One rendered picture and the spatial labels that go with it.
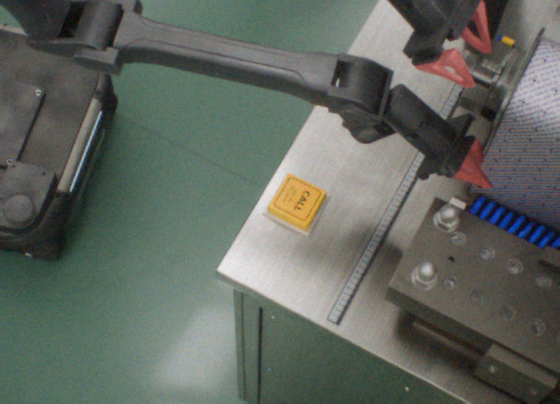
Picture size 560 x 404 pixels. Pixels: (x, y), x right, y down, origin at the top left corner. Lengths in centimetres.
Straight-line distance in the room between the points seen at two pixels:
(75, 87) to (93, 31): 107
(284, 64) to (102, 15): 27
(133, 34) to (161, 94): 133
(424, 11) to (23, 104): 140
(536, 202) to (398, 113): 24
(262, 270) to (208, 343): 92
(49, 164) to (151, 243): 34
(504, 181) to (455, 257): 13
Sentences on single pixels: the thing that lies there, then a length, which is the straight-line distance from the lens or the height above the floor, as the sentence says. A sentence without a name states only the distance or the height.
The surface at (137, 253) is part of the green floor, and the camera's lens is 264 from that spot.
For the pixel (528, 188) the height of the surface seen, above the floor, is 111.
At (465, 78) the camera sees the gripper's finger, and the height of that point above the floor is 127.
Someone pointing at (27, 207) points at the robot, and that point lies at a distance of 237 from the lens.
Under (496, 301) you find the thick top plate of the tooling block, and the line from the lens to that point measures 154.
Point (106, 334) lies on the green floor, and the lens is 258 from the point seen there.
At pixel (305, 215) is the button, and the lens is 166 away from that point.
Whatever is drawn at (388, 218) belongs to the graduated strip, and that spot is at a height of 90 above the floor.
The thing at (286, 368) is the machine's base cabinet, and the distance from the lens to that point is 197.
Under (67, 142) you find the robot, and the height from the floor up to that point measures 24.
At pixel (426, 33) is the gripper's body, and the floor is 132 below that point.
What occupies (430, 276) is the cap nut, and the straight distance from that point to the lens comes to 149.
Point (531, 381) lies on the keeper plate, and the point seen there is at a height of 100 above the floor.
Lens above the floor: 245
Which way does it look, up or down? 66 degrees down
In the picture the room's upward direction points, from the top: 3 degrees clockwise
